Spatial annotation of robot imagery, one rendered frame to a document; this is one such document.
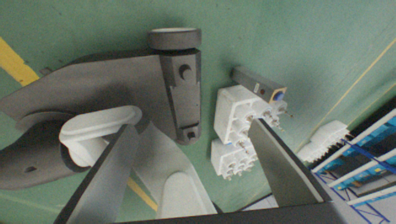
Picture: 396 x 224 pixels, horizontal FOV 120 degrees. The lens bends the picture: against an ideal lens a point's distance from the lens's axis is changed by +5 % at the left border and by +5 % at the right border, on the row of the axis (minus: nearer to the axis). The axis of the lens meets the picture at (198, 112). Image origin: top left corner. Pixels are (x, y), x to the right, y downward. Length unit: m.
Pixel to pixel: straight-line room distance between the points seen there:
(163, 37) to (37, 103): 0.44
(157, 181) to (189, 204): 0.07
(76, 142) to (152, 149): 0.19
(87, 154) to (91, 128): 0.08
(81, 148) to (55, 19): 0.44
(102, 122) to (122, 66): 0.19
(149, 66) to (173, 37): 0.13
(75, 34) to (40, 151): 0.40
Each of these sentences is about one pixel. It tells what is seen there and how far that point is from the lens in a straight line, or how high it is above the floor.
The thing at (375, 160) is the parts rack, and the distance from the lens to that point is 5.64.
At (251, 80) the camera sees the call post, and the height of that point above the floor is 0.18.
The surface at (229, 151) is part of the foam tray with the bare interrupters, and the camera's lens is 1.12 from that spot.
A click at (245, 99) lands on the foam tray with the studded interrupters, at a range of 0.73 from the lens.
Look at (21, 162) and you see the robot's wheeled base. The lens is 0.54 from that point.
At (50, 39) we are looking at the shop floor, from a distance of 0.70.
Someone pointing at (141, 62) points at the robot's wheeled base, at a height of 0.17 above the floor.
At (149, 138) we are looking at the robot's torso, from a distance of 0.37.
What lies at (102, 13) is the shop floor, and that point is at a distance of 0.63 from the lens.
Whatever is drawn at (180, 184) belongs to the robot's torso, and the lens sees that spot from 0.24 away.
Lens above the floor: 0.62
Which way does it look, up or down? 47 degrees down
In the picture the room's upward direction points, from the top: 150 degrees clockwise
